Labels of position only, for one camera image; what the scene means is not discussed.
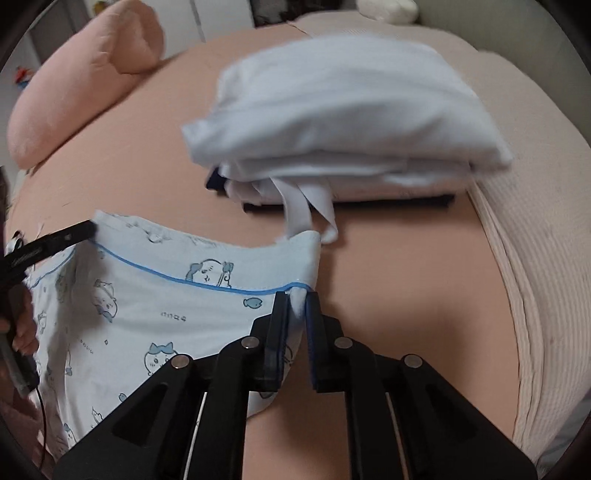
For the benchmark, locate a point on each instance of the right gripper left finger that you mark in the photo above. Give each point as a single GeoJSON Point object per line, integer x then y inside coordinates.
{"type": "Point", "coordinates": [187, 421]}

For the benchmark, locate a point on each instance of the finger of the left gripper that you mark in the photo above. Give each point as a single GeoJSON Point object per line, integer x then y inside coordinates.
{"type": "Point", "coordinates": [62, 239]}

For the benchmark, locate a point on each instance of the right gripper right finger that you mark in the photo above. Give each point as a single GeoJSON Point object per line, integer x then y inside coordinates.
{"type": "Point", "coordinates": [404, 419]}

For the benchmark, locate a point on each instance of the light blue cartoon pajama pants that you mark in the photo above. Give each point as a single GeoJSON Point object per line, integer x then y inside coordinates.
{"type": "Point", "coordinates": [111, 311]}

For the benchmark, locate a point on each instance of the folded white clothes stack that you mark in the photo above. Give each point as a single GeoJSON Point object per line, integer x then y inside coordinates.
{"type": "Point", "coordinates": [362, 117]}

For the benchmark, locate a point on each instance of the person left hand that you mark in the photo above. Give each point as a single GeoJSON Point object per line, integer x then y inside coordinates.
{"type": "Point", "coordinates": [25, 329]}

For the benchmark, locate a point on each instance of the pink round bed sheet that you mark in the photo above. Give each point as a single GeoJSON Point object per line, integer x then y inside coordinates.
{"type": "Point", "coordinates": [401, 281]}

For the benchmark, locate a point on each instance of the rolled pink quilt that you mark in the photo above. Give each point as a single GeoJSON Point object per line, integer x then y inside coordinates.
{"type": "Point", "coordinates": [88, 74]}

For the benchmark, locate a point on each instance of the folded navy garment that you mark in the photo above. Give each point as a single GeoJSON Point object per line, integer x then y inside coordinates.
{"type": "Point", "coordinates": [217, 183]}

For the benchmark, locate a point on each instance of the white plush toy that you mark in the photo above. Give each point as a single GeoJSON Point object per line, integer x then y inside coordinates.
{"type": "Point", "coordinates": [393, 12]}

